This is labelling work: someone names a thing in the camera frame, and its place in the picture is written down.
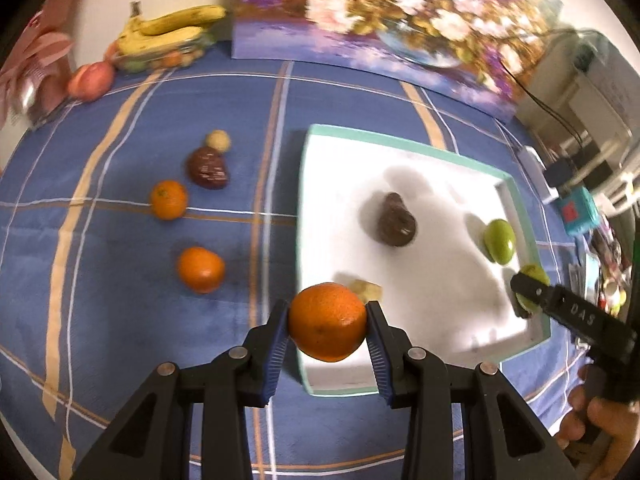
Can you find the white cardboard box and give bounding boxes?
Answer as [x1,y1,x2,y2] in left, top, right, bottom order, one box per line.
[565,30,640,136]

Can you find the clear container of small fruit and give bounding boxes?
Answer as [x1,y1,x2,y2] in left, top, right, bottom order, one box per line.
[105,35,216,73]

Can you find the black cable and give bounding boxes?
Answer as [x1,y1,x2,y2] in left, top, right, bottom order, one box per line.
[497,55,591,161]

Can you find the teal box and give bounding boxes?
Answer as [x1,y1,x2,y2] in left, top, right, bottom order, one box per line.
[557,185,598,236]

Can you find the person's right hand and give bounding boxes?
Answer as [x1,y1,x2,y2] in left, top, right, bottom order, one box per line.
[555,365,640,480]

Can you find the dark brown avocado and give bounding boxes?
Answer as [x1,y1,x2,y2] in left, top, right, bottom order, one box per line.
[375,191,417,247]

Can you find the pink wrapped bouquet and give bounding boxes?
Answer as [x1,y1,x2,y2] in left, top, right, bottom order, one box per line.
[0,0,76,128]

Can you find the white power strip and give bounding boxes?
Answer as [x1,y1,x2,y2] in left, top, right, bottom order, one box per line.
[517,146,561,203]

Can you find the yellow banana bunch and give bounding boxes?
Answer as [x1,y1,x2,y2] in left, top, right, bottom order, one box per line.
[116,4,227,56]

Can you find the green jujube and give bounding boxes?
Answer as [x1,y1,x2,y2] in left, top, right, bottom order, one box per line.
[482,218,516,266]
[515,264,551,311]

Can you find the wrinkled brown date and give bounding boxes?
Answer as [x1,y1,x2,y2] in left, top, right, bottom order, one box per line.
[186,146,231,190]

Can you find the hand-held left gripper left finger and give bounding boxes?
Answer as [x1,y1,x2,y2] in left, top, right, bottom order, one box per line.
[72,299,293,480]

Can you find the blue plaid tablecloth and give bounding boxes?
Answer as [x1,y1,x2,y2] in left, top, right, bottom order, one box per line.
[0,40,640,480]

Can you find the orange tangerine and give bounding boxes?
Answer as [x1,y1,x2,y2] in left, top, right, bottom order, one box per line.
[151,180,189,221]
[177,246,226,295]
[289,282,368,363]

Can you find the flower painting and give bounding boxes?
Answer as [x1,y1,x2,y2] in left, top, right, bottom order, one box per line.
[232,0,563,123]

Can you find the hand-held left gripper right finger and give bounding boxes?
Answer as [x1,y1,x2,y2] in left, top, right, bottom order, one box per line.
[365,300,578,480]

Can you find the cluttered small trinkets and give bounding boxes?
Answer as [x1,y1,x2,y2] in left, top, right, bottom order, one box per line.
[570,220,640,321]

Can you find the black charger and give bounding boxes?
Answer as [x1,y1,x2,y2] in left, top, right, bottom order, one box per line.
[544,157,576,191]

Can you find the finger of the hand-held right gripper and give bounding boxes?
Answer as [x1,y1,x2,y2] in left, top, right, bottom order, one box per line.
[510,270,558,318]

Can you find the red peach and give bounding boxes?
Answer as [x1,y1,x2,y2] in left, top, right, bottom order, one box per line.
[67,61,116,102]

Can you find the white chair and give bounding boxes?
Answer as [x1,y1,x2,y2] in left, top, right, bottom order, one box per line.
[570,125,640,216]

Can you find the white tray with green rim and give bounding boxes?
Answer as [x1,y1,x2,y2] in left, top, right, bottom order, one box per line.
[296,123,552,396]

